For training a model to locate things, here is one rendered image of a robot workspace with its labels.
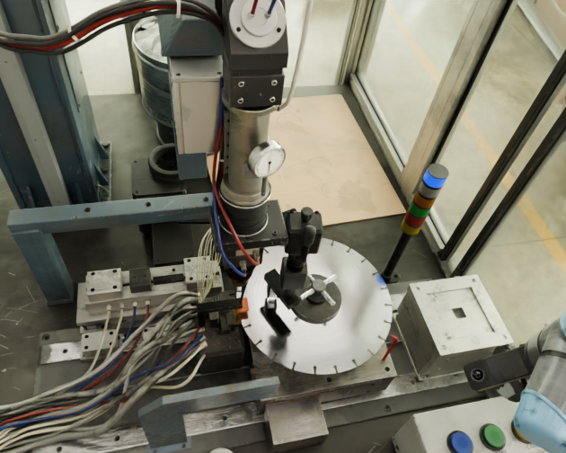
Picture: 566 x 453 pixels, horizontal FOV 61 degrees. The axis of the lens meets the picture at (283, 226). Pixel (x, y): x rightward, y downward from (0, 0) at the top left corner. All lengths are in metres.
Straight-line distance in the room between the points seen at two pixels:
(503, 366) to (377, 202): 0.76
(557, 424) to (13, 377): 1.03
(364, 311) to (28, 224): 0.70
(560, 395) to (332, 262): 0.55
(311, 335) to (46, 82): 0.78
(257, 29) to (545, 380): 0.55
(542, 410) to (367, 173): 1.05
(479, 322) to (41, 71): 1.10
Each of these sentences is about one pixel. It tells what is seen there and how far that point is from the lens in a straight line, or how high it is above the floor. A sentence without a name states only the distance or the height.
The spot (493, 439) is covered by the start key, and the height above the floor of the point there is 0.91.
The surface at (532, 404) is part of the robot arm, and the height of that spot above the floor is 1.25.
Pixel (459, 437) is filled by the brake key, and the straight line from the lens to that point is 1.04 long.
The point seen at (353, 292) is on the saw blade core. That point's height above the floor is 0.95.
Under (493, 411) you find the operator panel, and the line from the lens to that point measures 1.11.
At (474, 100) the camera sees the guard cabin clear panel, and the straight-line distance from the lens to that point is 1.28.
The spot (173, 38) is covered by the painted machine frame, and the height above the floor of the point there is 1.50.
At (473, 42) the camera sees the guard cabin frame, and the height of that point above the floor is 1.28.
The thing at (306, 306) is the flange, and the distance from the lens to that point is 1.00.
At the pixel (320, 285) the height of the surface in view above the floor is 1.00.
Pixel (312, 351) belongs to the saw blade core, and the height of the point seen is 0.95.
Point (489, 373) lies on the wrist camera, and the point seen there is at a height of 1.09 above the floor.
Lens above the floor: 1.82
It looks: 51 degrees down
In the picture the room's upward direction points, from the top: 9 degrees clockwise
